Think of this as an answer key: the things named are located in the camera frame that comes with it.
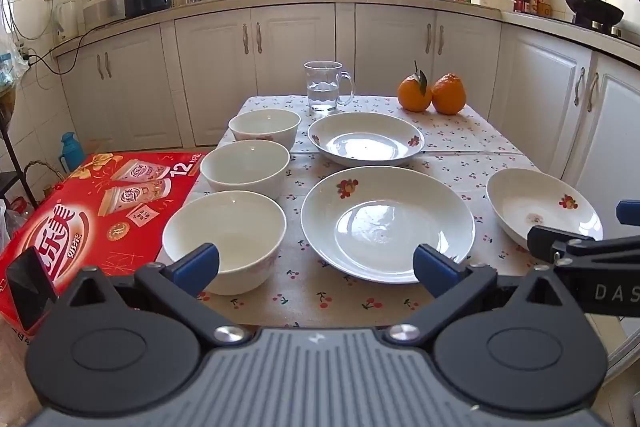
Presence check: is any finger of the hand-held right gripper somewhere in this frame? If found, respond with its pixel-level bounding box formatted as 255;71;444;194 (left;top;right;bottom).
616;199;640;225
527;225;640;265

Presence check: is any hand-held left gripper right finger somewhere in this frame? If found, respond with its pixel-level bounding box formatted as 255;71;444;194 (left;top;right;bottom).
384;244;581;348

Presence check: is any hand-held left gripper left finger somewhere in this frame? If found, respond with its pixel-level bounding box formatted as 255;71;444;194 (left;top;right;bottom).
65;243;253;348

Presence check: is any stained white fruit-print plate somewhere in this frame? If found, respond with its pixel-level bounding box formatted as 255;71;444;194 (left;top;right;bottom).
486;168;604;253

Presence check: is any white ceramic bowl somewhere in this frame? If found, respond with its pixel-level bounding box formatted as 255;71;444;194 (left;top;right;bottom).
200;140;291;202
162;190;287;296
228;108;302;156

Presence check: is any large white fruit-print plate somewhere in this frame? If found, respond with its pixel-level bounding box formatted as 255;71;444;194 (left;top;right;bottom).
300;165;476;284

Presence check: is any cherry-print tablecloth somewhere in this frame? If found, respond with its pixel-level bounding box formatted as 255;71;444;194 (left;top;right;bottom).
200;94;626;333

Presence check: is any red printed carton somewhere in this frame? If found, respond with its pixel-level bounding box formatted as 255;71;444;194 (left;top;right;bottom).
0;150;208;340

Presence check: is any blue thermos bottle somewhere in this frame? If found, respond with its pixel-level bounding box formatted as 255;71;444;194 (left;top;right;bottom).
61;132;85;172

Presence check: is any black rectangular device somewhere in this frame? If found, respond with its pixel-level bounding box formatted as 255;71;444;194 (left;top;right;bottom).
6;246;60;333

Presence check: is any orange without leaf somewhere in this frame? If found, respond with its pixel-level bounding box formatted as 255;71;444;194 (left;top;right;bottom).
431;73;467;116

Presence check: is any orange with green leaf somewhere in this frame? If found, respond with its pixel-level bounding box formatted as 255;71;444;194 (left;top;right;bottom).
397;61;433;112

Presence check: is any gas stove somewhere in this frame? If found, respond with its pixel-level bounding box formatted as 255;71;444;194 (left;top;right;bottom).
572;21;626;38

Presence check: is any black wok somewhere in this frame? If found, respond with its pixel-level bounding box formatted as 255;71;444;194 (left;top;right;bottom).
557;0;626;28

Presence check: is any clear glass mug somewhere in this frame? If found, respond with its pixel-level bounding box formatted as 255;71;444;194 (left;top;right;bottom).
304;60;355;115

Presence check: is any black metal rack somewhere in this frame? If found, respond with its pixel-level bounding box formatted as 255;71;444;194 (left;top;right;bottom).
0;117;38;208

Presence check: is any white plastic tray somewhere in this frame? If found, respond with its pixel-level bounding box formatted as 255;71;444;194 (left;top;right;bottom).
468;0;516;12

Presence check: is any clear plastic bag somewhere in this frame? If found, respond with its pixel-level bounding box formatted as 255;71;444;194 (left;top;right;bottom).
0;27;31;88

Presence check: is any white electric kettle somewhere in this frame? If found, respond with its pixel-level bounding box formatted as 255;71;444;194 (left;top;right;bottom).
53;0;79;42

